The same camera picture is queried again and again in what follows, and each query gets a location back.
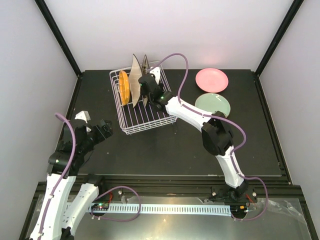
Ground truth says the pink round plate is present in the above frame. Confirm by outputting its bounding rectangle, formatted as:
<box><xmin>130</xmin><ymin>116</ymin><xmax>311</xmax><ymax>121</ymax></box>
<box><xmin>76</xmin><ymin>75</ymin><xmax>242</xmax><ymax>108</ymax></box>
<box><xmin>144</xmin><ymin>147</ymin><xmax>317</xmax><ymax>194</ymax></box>
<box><xmin>195</xmin><ymin>68</ymin><xmax>229</xmax><ymax>93</ymax></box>

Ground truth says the right black frame post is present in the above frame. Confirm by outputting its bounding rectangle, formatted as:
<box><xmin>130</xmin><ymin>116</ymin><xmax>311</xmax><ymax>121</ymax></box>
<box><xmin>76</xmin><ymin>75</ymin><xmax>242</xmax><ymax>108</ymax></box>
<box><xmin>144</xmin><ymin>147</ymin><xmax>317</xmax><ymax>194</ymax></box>
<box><xmin>255</xmin><ymin>0</ymin><xmax>304</xmax><ymax>77</ymax></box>

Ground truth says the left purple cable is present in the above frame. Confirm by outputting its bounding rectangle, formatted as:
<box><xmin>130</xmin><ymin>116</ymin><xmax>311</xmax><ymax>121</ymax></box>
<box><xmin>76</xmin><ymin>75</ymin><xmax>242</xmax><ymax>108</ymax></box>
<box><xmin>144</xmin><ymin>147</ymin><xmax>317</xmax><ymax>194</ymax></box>
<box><xmin>37</xmin><ymin>112</ymin><xmax>142</xmax><ymax>235</ymax></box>

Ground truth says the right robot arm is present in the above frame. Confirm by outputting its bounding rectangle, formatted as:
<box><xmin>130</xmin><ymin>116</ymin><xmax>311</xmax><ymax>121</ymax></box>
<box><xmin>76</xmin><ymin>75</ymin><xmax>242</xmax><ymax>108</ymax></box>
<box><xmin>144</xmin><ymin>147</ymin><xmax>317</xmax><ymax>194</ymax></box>
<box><xmin>138</xmin><ymin>73</ymin><xmax>248</xmax><ymax>202</ymax></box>

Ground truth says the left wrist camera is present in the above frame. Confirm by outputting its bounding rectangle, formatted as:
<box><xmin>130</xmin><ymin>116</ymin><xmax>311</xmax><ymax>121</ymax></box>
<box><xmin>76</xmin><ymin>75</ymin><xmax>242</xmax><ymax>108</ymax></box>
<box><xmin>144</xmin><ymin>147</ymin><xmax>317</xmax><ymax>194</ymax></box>
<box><xmin>74</xmin><ymin>110</ymin><xmax>92</xmax><ymax>133</ymax></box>

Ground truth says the white slotted cable duct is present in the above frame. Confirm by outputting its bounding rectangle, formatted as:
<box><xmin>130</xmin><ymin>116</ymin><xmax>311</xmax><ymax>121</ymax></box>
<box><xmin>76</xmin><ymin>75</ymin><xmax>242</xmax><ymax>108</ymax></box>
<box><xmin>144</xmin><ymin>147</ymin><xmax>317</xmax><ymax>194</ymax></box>
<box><xmin>87</xmin><ymin>203</ymin><xmax>232</xmax><ymax>217</ymax></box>

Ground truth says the white wire dish rack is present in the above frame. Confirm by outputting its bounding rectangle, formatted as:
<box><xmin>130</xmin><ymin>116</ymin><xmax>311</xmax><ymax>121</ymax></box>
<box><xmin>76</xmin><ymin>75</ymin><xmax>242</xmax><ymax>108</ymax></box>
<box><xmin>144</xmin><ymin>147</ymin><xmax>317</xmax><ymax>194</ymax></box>
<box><xmin>109</xmin><ymin>69</ymin><xmax>177</xmax><ymax>135</ymax></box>

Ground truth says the orange dotted scalloped plate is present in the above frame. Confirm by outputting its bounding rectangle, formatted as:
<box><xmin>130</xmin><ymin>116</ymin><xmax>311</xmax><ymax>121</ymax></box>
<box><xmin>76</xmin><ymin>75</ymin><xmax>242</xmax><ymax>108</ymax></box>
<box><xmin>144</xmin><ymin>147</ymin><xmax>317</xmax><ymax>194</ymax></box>
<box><xmin>118</xmin><ymin>70</ymin><xmax>130</xmax><ymax>106</ymax></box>

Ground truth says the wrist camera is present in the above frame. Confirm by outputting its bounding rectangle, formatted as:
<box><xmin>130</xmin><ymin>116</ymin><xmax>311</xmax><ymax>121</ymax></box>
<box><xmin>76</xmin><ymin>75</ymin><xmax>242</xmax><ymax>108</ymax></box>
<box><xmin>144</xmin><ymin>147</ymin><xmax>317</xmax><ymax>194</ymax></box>
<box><xmin>74</xmin><ymin>110</ymin><xmax>92</xmax><ymax>133</ymax></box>
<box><xmin>149</xmin><ymin>67</ymin><xmax>161</xmax><ymax>85</ymax></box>

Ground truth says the left black frame post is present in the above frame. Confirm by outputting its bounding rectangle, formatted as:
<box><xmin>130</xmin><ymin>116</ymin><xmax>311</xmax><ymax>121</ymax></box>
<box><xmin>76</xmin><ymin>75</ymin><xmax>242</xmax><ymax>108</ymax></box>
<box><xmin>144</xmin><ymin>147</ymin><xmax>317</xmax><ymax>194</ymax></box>
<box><xmin>34</xmin><ymin>0</ymin><xmax>82</xmax><ymax>77</ymax></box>

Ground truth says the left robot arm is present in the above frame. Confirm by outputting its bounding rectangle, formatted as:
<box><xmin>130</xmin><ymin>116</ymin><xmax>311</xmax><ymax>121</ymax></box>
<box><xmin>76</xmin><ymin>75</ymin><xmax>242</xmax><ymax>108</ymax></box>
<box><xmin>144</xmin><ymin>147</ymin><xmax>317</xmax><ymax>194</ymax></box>
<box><xmin>29</xmin><ymin>119</ymin><xmax>113</xmax><ymax>240</ymax></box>

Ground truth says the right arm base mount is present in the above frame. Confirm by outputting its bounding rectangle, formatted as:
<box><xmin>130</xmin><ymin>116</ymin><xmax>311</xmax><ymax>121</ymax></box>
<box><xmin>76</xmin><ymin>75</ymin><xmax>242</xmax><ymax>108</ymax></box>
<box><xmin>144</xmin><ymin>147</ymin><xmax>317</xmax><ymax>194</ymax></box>
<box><xmin>208</xmin><ymin>185</ymin><xmax>258</xmax><ymax>204</ymax></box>

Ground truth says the black frame post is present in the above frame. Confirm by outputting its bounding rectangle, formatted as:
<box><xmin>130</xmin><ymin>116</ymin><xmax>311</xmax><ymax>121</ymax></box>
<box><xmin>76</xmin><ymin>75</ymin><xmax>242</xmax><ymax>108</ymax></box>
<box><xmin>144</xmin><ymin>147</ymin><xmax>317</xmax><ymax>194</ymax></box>
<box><xmin>255</xmin><ymin>0</ymin><xmax>304</xmax><ymax>77</ymax></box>
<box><xmin>34</xmin><ymin>0</ymin><xmax>82</xmax><ymax>77</ymax></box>

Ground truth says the white square plate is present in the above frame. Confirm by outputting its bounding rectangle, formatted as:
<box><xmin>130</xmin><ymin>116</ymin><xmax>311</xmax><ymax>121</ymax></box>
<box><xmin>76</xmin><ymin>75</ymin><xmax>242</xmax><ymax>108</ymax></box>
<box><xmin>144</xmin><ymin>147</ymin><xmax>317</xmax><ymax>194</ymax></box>
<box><xmin>128</xmin><ymin>54</ymin><xmax>143</xmax><ymax>107</ymax></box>

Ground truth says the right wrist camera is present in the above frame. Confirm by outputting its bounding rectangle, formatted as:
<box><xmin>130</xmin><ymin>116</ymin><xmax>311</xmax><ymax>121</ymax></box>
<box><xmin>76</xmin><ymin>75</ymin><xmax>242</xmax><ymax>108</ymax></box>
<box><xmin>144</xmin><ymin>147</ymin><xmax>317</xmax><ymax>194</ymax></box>
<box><xmin>149</xmin><ymin>67</ymin><xmax>161</xmax><ymax>85</ymax></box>

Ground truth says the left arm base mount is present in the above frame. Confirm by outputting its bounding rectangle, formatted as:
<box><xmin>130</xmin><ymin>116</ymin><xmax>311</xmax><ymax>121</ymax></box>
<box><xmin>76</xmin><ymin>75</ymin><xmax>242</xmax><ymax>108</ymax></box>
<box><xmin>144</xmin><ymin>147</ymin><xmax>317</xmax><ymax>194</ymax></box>
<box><xmin>95</xmin><ymin>185</ymin><xmax>125</xmax><ymax>201</ymax></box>

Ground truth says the green floral plate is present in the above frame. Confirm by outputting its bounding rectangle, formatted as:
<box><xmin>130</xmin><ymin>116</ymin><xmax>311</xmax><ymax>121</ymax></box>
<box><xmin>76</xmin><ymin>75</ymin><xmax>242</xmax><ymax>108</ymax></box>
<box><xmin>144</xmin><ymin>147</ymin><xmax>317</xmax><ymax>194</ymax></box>
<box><xmin>194</xmin><ymin>93</ymin><xmax>231</xmax><ymax>118</ymax></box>

